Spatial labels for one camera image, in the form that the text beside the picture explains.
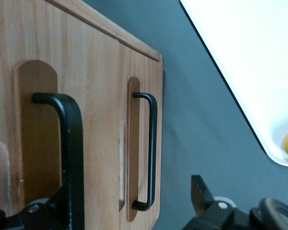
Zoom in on cream plastic tray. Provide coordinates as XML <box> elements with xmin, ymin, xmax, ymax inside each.
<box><xmin>178</xmin><ymin>0</ymin><xmax>288</xmax><ymax>168</ymax></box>

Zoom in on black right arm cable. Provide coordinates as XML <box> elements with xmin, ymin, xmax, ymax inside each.
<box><xmin>249</xmin><ymin>197</ymin><xmax>288</xmax><ymax>230</ymax></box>

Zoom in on black metal drawer handle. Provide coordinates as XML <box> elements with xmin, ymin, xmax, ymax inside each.
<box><xmin>131</xmin><ymin>92</ymin><xmax>158</xmax><ymax>212</ymax></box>
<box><xmin>30</xmin><ymin>92</ymin><xmax>85</xmax><ymax>230</ymax></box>

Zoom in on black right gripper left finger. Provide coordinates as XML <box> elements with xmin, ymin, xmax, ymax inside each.
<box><xmin>0</xmin><ymin>186</ymin><xmax>72</xmax><ymax>230</ymax></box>

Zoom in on wooden drawer cabinet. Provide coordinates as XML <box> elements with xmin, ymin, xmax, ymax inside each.
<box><xmin>44</xmin><ymin>0</ymin><xmax>162</xmax><ymax>63</ymax></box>

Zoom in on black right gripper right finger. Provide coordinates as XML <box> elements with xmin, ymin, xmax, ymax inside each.
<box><xmin>183</xmin><ymin>174</ymin><xmax>249</xmax><ymax>230</ymax></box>

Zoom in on wooden drawer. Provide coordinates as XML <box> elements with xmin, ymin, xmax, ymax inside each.
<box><xmin>0</xmin><ymin>0</ymin><xmax>125</xmax><ymax>230</ymax></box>
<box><xmin>118</xmin><ymin>38</ymin><xmax>164</xmax><ymax>230</ymax></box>

